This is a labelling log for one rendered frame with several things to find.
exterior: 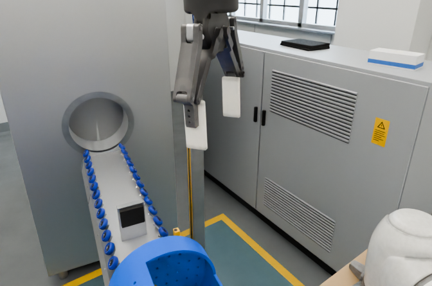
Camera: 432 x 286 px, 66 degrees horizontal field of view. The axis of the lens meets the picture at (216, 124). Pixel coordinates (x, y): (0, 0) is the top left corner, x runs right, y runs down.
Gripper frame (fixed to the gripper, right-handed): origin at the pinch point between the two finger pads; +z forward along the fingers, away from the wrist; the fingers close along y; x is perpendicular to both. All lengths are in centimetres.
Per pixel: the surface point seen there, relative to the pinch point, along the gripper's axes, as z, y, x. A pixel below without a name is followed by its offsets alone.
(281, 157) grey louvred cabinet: 92, 170, 26
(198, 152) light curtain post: 45, 73, 42
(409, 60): 16, 149, -42
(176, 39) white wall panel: 47, 449, 267
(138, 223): 62, 39, 52
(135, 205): 55, 40, 53
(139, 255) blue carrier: 41.1, 7.7, 25.7
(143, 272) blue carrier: 41.6, 3.8, 22.1
